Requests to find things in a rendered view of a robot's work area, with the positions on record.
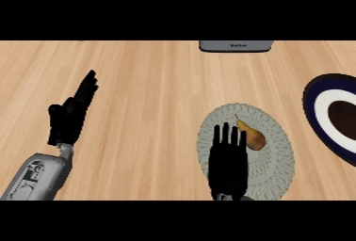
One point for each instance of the orange-brown squash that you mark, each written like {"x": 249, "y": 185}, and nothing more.
{"x": 254, "y": 138}

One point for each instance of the navy and white plate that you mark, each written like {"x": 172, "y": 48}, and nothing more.
{"x": 339, "y": 116}

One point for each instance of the grey appliance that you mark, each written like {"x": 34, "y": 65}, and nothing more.
{"x": 235, "y": 46}

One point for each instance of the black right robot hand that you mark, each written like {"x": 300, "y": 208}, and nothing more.
{"x": 227, "y": 163}

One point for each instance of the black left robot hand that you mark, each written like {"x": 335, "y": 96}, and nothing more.
{"x": 69, "y": 119}

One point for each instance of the grey oval woven placemat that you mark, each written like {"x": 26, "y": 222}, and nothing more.
{"x": 273, "y": 150}

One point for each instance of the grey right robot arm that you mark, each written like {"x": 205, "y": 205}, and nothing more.
{"x": 233, "y": 197}

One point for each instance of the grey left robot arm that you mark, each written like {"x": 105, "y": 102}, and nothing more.
{"x": 38, "y": 175}

